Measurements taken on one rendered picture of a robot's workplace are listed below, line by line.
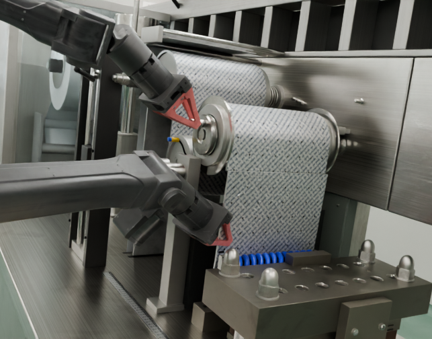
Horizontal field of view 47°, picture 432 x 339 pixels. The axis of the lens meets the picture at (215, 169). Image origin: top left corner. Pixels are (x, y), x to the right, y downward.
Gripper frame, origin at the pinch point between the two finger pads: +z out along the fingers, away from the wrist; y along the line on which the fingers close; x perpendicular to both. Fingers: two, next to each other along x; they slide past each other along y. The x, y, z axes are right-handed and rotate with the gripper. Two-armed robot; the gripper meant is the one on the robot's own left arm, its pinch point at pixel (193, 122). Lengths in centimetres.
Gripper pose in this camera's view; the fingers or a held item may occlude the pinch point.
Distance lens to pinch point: 90.1
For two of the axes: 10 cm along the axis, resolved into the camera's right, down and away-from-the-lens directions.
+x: 6.3, -7.5, 1.9
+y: 4.9, 2.0, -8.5
